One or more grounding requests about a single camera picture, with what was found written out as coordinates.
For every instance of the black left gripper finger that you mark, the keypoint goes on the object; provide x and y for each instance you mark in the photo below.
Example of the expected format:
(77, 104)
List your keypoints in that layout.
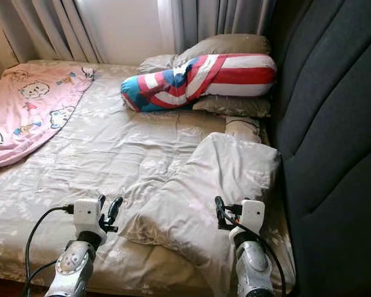
(102, 206)
(115, 209)

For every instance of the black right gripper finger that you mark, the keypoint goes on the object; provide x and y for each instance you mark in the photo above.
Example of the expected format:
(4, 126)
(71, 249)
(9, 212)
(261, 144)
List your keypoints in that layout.
(221, 213)

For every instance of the pink cartoon print blanket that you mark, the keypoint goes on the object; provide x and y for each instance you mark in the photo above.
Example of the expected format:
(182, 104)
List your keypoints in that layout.
(31, 111)

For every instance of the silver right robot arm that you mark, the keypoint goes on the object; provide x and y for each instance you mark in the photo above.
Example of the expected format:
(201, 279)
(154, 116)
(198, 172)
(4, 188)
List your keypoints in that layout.
(253, 269)

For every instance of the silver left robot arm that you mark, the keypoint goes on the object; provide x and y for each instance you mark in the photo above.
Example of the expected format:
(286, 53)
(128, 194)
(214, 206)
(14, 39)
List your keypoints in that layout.
(74, 266)

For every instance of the large grey floral pillow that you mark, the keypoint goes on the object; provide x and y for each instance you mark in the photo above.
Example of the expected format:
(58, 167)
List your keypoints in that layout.
(210, 198)

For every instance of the grey floral bedsheet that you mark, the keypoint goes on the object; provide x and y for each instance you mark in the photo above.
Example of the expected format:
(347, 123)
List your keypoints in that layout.
(111, 161)

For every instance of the small beige pillow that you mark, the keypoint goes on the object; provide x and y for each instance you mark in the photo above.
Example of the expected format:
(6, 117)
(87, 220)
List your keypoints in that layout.
(242, 129)

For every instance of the dark grey upholstered panel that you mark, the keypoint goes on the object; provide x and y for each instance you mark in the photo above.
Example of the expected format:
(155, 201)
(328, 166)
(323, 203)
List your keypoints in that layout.
(334, 154)

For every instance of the red white blue bolster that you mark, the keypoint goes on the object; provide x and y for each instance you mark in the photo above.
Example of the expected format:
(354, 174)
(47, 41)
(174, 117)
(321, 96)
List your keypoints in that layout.
(235, 77)

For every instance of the grey curtain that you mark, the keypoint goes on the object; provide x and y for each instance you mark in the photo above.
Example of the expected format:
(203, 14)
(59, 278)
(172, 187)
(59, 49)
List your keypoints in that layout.
(43, 28)
(222, 21)

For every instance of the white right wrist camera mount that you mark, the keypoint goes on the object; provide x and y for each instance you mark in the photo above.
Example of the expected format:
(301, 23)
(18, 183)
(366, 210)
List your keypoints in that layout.
(252, 215)

